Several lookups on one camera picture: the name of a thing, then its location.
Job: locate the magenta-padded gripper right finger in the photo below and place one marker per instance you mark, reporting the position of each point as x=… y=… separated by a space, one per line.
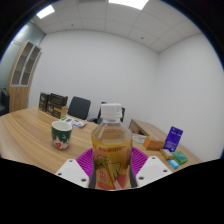
x=151 y=170

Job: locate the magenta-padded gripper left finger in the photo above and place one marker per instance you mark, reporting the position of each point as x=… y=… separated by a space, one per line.
x=71 y=170

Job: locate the yellow-labelled tea bottle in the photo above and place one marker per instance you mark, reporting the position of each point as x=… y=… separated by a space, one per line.
x=111 y=150

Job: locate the small yellow box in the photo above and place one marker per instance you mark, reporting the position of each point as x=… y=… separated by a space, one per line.
x=166 y=154

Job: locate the small blue box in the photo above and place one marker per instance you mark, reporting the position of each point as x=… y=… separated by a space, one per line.
x=173 y=164

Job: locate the orange wooden box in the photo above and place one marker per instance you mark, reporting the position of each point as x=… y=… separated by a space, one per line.
x=154 y=143

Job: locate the green flat box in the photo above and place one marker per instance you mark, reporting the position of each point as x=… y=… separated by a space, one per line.
x=180 y=157

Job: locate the round grey disc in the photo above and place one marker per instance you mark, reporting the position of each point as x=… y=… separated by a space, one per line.
x=139 y=138

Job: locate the green and white mug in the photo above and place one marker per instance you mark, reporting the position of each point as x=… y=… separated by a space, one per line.
x=61 y=136

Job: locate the purple upright box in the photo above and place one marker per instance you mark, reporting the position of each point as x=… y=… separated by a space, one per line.
x=173 y=139

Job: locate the wooden side desk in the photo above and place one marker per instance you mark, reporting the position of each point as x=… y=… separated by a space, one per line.
x=146 y=128

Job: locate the white printed leaflet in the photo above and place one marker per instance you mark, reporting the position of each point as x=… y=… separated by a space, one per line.
x=74 y=122

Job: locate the black mesh office chair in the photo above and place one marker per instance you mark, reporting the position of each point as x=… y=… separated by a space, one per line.
x=95 y=119

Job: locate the brown cardboard box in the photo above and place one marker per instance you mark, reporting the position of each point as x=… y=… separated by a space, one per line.
x=57 y=111

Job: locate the tall dark carton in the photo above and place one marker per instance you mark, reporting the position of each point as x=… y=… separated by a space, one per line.
x=43 y=101

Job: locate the wooden glass-door shelf unit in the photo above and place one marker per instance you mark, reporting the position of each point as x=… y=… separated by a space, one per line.
x=18 y=96

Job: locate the black leather sofa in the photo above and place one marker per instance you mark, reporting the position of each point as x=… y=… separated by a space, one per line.
x=4 y=103

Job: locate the small square ceiling light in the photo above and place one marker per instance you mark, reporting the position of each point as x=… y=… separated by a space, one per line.
x=45 y=11

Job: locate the large square ceiling light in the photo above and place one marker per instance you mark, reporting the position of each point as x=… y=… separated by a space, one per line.
x=130 y=3

